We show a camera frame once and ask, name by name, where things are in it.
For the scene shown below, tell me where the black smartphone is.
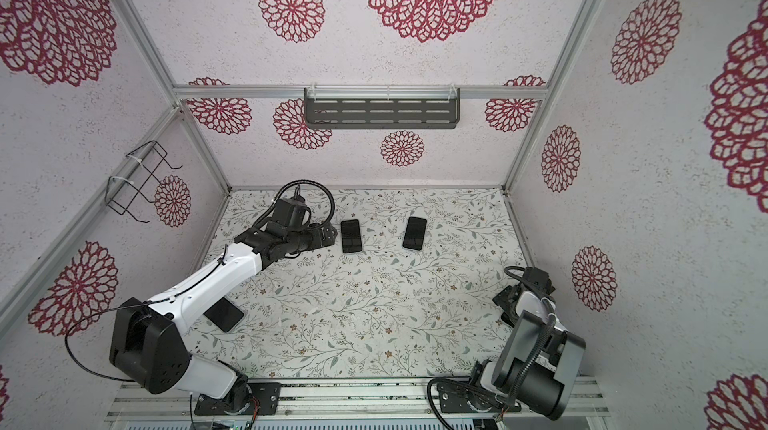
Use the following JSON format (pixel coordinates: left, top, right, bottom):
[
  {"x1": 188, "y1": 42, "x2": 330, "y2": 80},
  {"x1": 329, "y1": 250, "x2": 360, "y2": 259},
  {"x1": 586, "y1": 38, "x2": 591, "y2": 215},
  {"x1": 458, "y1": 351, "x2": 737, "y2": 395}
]
[{"x1": 402, "y1": 216, "x2": 427, "y2": 250}]

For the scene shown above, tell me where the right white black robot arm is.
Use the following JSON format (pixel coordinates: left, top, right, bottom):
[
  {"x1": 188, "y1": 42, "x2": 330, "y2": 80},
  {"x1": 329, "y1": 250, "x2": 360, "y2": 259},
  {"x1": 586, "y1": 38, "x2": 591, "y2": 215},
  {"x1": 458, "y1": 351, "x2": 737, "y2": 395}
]
[{"x1": 473, "y1": 266, "x2": 586, "y2": 421}]

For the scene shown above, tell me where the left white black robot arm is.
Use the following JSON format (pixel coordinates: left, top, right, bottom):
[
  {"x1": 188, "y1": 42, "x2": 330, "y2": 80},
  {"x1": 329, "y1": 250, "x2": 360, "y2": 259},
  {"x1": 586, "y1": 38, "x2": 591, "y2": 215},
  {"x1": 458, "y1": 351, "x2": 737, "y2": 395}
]
[{"x1": 109, "y1": 222, "x2": 338, "y2": 414}]

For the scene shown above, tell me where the black phone centre left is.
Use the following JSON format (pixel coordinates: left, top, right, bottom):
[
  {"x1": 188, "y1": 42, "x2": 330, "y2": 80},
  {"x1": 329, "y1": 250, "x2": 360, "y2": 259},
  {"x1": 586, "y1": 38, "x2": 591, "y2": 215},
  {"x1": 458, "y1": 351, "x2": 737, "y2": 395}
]
[{"x1": 340, "y1": 219, "x2": 363, "y2": 254}]

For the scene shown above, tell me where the black phone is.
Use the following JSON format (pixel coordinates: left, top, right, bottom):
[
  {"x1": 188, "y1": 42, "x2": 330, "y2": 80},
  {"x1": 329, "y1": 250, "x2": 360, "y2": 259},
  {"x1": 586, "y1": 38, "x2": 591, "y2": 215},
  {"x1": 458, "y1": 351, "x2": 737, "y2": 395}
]
[
  {"x1": 203, "y1": 297, "x2": 245, "y2": 333},
  {"x1": 340, "y1": 219, "x2": 363, "y2": 254}
]

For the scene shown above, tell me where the black phone bottom left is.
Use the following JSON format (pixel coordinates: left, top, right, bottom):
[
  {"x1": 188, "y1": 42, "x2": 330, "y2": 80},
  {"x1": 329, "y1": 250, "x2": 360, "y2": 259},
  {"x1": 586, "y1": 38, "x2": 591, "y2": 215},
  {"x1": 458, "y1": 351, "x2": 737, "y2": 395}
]
[{"x1": 203, "y1": 297, "x2": 245, "y2": 333}]

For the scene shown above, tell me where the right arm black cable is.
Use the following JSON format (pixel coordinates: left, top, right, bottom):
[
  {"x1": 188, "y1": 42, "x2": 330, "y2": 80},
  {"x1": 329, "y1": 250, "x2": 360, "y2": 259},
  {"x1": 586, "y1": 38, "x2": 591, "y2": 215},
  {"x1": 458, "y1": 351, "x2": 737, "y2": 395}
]
[{"x1": 425, "y1": 264, "x2": 556, "y2": 430}]

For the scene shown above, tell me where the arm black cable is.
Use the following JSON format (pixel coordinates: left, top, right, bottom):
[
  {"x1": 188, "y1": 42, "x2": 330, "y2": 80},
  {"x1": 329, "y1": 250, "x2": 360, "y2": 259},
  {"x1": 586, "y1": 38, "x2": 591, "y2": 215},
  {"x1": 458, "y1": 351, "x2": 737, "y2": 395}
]
[
  {"x1": 63, "y1": 300, "x2": 157, "y2": 384},
  {"x1": 425, "y1": 264, "x2": 556, "y2": 430}
]

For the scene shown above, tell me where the grey slotted wall shelf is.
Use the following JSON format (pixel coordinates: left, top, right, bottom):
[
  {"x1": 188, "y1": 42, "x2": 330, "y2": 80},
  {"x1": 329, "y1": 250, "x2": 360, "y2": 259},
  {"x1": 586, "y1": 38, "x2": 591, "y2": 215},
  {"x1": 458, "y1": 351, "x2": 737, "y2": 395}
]
[{"x1": 304, "y1": 88, "x2": 461, "y2": 130}]

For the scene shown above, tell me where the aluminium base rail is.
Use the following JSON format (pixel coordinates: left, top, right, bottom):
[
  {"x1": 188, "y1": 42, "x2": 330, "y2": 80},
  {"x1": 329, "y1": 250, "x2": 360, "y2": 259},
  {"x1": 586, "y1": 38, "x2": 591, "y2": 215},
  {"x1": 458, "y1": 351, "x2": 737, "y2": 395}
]
[{"x1": 104, "y1": 377, "x2": 610, "y2": 423}]

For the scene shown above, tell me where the black wire wall basket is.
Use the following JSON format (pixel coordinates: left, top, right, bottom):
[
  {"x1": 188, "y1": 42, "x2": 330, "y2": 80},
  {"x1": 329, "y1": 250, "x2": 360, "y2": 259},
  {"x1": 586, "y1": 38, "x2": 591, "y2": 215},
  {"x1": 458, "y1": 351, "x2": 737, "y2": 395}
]
[{"x1": 103, "y1": 139, "x2": 182, "y2": 224}]

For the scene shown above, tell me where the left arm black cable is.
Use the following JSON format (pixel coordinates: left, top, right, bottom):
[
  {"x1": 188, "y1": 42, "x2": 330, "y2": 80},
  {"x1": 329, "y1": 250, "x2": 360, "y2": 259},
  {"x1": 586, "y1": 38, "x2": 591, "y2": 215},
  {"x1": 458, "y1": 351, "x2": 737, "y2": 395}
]
[{"x1": 63, "y1": 300, "x2": 157, "y2": 384}]

